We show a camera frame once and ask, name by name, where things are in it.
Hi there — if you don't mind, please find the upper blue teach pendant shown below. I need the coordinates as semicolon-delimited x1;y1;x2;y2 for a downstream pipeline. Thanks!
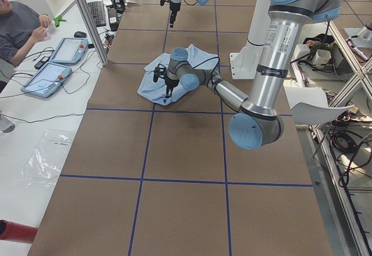
49;37;88;66

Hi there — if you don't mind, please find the lower blue teach pendant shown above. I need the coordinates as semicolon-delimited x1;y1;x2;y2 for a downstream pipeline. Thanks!
21;62;72;98

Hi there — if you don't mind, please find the black computer mouse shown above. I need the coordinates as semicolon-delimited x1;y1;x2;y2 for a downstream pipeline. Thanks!
74;31;87;38

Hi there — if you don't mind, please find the white central pillar base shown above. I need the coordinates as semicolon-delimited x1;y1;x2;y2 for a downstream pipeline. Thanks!
230;0;271;80

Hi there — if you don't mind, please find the light blue button shirt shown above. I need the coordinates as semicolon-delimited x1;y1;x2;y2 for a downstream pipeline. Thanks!
137;44;219;106

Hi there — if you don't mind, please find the black keyboard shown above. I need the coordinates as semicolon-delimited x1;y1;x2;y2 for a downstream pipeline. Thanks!
87;1;106;27

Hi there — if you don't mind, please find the black smartphone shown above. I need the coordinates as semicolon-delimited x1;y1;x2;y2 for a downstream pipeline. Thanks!
34;56;49;70

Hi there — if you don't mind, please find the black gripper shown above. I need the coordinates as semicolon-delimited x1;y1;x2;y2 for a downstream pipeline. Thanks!
169;2;181;28
165;77;178;98

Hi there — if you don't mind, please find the seated person grey shirt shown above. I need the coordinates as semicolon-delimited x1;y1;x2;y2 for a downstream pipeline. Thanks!
0;0;53;94

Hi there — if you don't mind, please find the aluminium frame post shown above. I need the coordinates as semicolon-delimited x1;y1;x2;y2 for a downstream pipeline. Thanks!
75;0;108;66

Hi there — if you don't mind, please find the red cylinder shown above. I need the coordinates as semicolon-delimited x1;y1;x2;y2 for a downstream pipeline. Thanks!
1;219;38;244

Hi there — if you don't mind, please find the green plastic clamp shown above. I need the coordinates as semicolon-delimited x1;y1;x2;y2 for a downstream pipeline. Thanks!
53;15;67;28

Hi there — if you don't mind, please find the blue teach pendant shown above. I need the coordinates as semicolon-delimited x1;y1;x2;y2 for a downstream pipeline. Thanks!
21;62;72;98
49;37;88;66

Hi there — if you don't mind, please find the white plastic chair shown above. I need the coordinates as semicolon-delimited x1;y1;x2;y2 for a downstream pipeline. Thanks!
284;86;355;125

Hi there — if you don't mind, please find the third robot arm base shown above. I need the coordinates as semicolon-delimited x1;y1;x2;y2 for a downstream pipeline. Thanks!
344;18;371;62

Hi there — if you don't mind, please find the clear plastic bag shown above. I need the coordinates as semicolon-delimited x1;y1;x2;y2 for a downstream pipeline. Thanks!
16;129;76;189

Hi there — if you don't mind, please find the black power adapter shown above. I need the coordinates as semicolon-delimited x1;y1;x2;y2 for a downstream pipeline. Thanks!
108;8;119;31

